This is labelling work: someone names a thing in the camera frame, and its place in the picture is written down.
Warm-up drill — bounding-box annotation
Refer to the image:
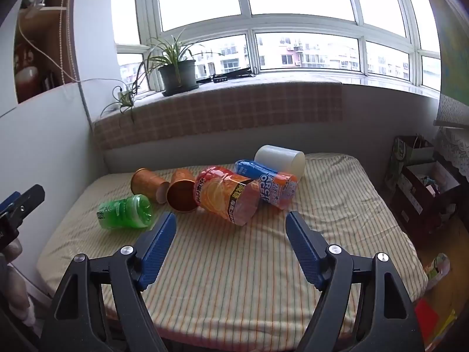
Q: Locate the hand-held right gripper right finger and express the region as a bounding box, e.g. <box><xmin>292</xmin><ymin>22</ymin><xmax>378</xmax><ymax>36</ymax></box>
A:
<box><xmin>285</xmin><ymin>210</ymin><xmax>426</xmax><ymax>352</ymax></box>

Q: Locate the yellow flat packet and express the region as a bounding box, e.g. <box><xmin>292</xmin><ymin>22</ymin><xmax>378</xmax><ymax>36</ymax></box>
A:
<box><xmin>431</xmin><ymin>307</ymin><xmax>457</xmax><ymax>350</ymax></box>

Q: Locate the black device on windowsill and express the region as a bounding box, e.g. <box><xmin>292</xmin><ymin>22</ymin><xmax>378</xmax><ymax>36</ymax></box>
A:
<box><xmin>197</xmin><ymin>67</ymin><xmax>258</xmax><ymax>83</ymax></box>

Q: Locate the white plastic cup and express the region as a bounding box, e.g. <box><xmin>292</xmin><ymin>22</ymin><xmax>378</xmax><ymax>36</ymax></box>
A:
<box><xmin>254</xmin><ymin>145</ymin><xmax>306</xmax><ymax>182</ymax></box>

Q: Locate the red vase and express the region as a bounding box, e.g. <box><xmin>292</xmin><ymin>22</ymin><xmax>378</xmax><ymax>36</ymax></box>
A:
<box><xmin>15</xmin><ymin>44</ymin><xmax>39</xmax><ymax>102</ymax></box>

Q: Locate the green paper bag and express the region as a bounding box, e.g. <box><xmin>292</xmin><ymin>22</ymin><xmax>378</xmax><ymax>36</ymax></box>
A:
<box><xmin>384</xmin><ymin>136</ymin><xmax>435</xmax><ymax>191</ymax></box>

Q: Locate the red flat packet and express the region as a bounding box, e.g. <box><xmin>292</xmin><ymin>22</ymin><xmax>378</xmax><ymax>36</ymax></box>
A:
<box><xmin>413</xmin><ymin>298</ymin><xmax>442</xmax><ymax>342</ymax></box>

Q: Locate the dark cardboard box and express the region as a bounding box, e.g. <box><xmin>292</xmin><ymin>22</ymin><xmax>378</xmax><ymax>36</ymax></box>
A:
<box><xmin>395</xmin><ymin>160</ymin><xmax>463</xmax><ymax>232</ymax></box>

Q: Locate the potted spider plant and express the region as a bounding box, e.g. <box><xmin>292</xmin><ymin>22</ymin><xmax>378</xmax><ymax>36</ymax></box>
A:
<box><xmin>137</xmin><ymin>29</ymin><xmax>225</xmax><ymax>98</ymax></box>

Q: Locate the person's left hand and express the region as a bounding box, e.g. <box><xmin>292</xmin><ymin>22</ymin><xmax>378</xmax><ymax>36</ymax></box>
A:
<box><xmin>0</xmin><ymin>238</ymin><xmax>36</xmax><ymax>328</ymax></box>

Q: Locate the green plastic cup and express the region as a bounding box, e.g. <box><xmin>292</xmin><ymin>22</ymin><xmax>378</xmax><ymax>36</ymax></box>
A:
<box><xmin>97</xmin><ymin>195</ymin><xmax>154</xmax><ymax>231</ymax></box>

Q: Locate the red orange-print plastic cup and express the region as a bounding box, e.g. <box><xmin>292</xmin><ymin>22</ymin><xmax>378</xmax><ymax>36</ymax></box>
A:
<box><xmin>193</xmin><ymin>166</ymin><xmax>261</xmax><ymax>226</ymax></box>

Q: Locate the white lace cloth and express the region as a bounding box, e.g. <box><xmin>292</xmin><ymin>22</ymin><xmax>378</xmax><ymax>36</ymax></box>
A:
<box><xmin>433</xmin><ymin>93</ymin><xmax>469</xmax><ymax>185</ymax></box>

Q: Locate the small trailing spider plant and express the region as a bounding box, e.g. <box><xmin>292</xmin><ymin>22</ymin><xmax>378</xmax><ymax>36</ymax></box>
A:
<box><xmin>100</xmin><ymin>79</ymin><xmax>149</xmax><ymax>122</ymax></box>

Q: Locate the blue and orange plastic cup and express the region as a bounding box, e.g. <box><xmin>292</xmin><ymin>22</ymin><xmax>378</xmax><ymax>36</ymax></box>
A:
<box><xmin>234</xmin><ymin>159</ymin><xmax>299</xmax><ymax>210</ymax></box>

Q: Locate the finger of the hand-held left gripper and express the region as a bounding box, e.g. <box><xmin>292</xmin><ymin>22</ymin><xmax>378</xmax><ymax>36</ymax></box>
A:
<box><xmin>0</xmin><ymin>184</ymin><xmax>45</xmax><ymax>250</ymax></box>

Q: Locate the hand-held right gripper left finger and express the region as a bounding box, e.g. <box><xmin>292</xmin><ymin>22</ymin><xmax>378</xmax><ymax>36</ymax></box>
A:
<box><xmin>46</xmin><ymin>211</ymin><xmax>178</xmax><ymax>352</ymax></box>

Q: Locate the checkered windowsill cloth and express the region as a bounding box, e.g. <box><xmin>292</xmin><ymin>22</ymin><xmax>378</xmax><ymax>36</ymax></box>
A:
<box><xmin>91</xmin><ymin>81</ymin><xmax>344</xmax><ymax>151</ymax></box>

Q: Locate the colourful snack packet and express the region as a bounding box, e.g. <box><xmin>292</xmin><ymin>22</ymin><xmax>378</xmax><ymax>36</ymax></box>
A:
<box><xmin>424</xmin><ymin>252</ymin><xmax>451</xmax><ymax>292</ymax></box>

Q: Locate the wooden wall shelf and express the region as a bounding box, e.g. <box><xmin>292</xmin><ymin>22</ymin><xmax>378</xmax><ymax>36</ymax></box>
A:
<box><xmin>13</xmin><ymin>0</ymin><xmax>79</xmax><ymax>105</ymax></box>

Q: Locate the orange paper cup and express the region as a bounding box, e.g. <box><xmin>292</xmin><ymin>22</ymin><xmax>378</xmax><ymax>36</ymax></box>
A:
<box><xmin>166</xmin><ymin>169</ymin><xmax>199</xmax><ymax>214</ymax></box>
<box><xmin>131</xmin><ymin>168</ymin><xmax>171</xmax><ymax>205</ymax></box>

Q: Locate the white cable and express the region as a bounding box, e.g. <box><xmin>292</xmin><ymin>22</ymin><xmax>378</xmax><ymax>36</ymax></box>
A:
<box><xmin>16</xmin><ymin>0</ymin><xmax>127</xmax><ymax>127</ymax></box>

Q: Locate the striped bed mattress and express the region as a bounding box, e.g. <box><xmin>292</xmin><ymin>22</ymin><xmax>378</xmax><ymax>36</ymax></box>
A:
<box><xmin>37</xmin><ymin>152</ymin><xmax>429</xmax><ymax>342</ymax></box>

